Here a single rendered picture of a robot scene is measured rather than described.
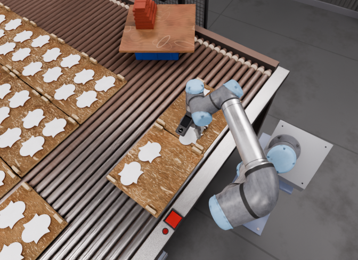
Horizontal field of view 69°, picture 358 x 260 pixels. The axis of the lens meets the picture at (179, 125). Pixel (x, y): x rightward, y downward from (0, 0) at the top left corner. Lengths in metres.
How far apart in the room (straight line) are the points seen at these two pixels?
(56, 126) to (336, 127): 2.47
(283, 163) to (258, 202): 0.42
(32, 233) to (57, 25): 1.59
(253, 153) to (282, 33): 2.93
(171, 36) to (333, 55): 2.25
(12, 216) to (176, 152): 0.87
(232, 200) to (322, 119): 2.20
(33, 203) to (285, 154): 1.24
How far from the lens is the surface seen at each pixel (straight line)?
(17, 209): 1.57
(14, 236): 1.55
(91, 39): 2.18
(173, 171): 1.38
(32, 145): 1.70
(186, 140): 1.32
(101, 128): 1.61
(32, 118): 1.81
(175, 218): 1.32
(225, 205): 0.85
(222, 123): 1.52
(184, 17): 2.02
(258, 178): 0.82
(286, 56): 3.39
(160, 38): 1.86
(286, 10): 4.08
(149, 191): 1.36
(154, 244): 1.33
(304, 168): 1.44
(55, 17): 2.52
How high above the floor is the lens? 2.22
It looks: 58 degrees down
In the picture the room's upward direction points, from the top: 5 degrees counter-clockwise
